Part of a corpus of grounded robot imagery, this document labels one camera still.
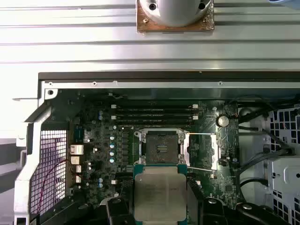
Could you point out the brown square mounting plate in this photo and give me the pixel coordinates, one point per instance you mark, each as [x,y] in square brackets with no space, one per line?
[140,24]

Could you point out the metal socket cover frame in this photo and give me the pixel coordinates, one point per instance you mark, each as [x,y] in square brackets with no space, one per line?
[215,152]

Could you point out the CPU socket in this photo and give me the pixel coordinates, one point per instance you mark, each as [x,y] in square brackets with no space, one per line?
[159,145]

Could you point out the silver coin battery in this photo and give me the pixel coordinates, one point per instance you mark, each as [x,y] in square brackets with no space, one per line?
[222,120]

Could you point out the silver metal drive cage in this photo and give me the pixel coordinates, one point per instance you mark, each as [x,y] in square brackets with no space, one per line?
[281,168]

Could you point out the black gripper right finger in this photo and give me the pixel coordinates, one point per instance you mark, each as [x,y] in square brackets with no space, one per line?
[215,213]

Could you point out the thin metal locking lever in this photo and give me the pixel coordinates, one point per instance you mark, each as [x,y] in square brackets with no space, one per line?
[201,168]

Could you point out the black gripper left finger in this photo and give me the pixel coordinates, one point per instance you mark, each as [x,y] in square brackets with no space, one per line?
[117,213]

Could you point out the green motherboard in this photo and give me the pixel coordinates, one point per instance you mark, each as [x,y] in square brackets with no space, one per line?
[211,186]

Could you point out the black PC case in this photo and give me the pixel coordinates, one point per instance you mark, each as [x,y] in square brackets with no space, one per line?
[164,75]

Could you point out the blue-topped capacitor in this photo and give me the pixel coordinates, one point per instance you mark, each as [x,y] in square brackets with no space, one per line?
[112,153]
[112,145]
[112,160]
[112,138]

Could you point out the silver-topped CPU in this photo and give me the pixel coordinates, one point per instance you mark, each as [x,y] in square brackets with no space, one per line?
[160,194]

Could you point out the RAM slot black clips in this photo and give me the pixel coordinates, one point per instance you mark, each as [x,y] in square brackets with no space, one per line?
[152,121]
[124,175]

